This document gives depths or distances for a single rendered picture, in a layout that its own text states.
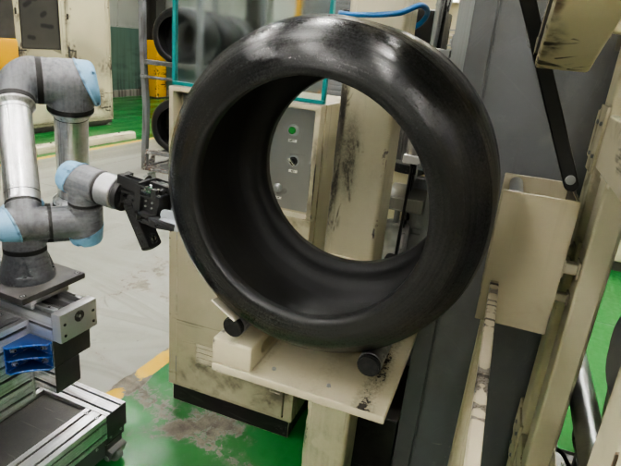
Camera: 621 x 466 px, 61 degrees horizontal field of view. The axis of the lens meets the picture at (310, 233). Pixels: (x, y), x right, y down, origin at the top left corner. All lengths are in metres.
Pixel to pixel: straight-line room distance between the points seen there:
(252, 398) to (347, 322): 1.26
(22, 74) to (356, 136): 0.81
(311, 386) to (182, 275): 1.06
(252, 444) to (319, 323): 1.28
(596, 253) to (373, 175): 0.50
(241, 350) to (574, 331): 0.70
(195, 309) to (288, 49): 1.39
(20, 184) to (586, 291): 1.24
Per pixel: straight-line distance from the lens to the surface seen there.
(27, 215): 1.30
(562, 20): 0.91
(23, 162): 1.37
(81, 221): 1.30
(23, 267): 1.71
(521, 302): 1.23
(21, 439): 1.98
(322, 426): 1.60
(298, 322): 0.95
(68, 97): 1.50
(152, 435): 2.22
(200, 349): 2.15
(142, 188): 1.18
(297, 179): 1.77
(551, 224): 1.17
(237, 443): 2.17
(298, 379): 1.11
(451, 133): 0.80
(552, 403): 1.36
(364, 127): 1.25
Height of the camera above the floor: 1.44
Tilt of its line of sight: 20 degrees down
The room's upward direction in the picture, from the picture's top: 6 degrees clockwise
